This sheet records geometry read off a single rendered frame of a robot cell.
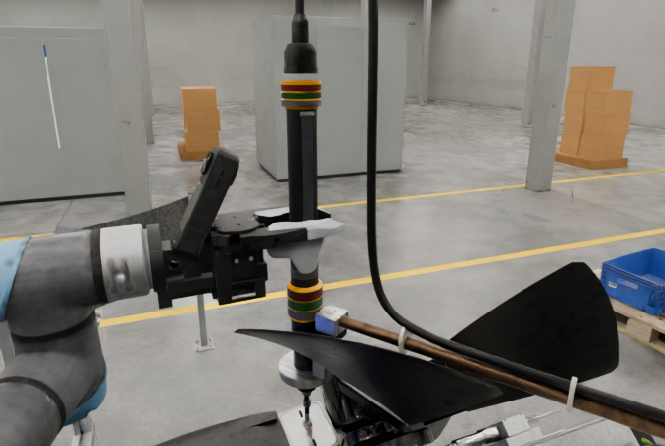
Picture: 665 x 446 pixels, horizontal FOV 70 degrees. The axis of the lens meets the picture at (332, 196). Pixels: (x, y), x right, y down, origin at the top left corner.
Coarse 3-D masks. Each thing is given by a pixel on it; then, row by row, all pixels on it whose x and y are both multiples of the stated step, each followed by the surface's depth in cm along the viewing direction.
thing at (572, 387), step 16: (368, 0) 44; (368, 16) 45; (368, 32) 45; (368, 48) 46; (368, 64) 46; (368, 80) 46; (368, 96) 47; (368, 112) 47; (368, 128) 47; (368, 144) 48; (368, 160) 48; (368, 176) 49; (368, 192) 49; (368, 208) 50; (368, 224) 50; (368, 240) 51; (368, 256) 51; (384, 304) 51; (400, 320) 51; (400, 336) 50; (432, 336) 49; (400, 352) 51; (464, 352) 47; (480, 352) 47; (512, 368) 45; (528, 368) 44; (560, 384) 43; (576, 384) 42; (608, 400) 41; (624, 400) 40; (656, 416) 39
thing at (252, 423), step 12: (240, 420) 67; (252, 420) 66; (264, 420) 65; (276, 420) 65; (192, 432) 67; (204, 432) 66; (216, 432) 65; (228, 432) 64; (240, 432) 64; (252, 432) 63; (264, 432) 63; (276, 432) 63; (168, 444) 66; (180, 444) 64; (192, 444) 64; (204, 444) 63; (216, 444) 62; (228, 444) 62; (240, 444) 61; (252, 444) 61; (264, 444) 61; (276, 444) 61; (288, 444) 61
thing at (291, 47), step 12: (300, 24) 49; (300, 36) 49; (288, 48) 49; (300, 48) 49; (312, 48) 49; (288, 60) 49; (300, 60) 49; (312, 60) 50; (288, 72) 50; (300, 72) 49; (312, 72) 50; (300, 324) 58; (312, 324) 58; (300, 360) 59
